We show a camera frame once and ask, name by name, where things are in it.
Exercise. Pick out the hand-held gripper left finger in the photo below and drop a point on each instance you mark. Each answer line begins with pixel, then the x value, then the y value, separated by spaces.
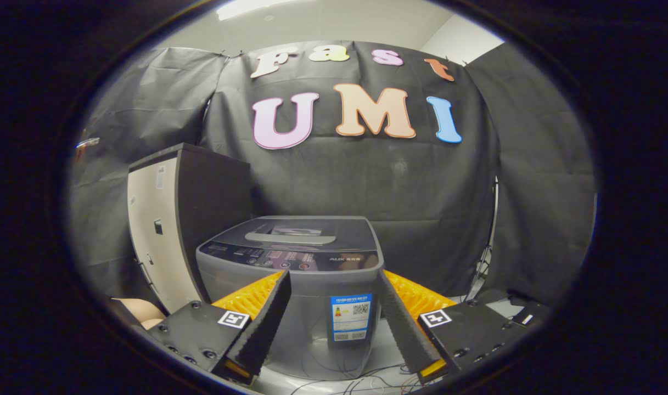
pixel 268 321

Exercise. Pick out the black backdrop cloth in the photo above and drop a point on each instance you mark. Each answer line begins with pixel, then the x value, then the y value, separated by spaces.
pixel 432 181

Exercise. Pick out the black box on floor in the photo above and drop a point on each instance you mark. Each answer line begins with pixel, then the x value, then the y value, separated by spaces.
pixel 531 314

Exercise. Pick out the light stand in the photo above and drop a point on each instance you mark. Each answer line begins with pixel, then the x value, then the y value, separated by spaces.
pixel 490 241

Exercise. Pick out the beige and dark cabinet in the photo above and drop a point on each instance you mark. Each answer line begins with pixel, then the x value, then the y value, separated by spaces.
pixel 163 230

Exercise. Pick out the grey washing machine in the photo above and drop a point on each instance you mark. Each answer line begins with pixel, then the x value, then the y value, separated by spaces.
pixel 312 318

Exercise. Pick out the wooden object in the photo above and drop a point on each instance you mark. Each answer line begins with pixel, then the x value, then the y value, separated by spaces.
pixel 86 144

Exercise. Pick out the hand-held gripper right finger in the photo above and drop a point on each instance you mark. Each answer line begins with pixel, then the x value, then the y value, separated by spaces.
pixel 405 323

